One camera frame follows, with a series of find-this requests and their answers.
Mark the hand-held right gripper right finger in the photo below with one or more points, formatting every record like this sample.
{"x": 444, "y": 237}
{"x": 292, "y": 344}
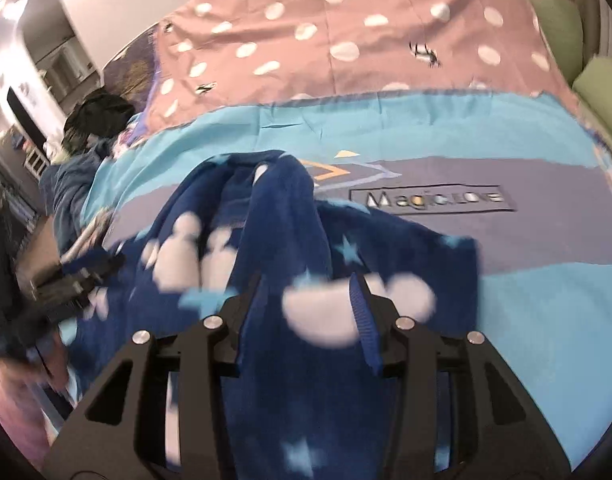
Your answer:
{"x": 362, "y": 320}

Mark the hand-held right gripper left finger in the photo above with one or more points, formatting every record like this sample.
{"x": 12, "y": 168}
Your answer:
{"x": 221, "y": 330}

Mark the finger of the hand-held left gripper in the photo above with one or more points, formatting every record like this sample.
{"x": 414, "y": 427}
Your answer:
{"x": 91, "y": 265}

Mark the dark blue star-print garment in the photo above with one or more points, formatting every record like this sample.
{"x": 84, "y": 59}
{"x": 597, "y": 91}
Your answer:
{"x": 286, "y": 240}

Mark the person's left forearm pink sleeve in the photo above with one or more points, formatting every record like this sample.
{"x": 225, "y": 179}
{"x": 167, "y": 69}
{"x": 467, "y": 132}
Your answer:
{"x": 21, "y": 400}

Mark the blue and grey printed bedsheet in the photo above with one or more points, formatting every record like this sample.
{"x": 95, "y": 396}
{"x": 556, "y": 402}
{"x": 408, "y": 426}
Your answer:
{"x": 486, "y": 170}

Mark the purple patterned cloth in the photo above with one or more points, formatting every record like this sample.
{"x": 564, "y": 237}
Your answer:
{"x": 131, "y": 65}

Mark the pink polka dot blanket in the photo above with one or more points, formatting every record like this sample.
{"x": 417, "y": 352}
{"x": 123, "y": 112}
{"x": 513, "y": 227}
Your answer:
{"x": 336, "y": 30}

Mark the black wall screen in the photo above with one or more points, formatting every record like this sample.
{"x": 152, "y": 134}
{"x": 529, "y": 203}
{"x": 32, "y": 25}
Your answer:
{"x": 26, "y": 115}

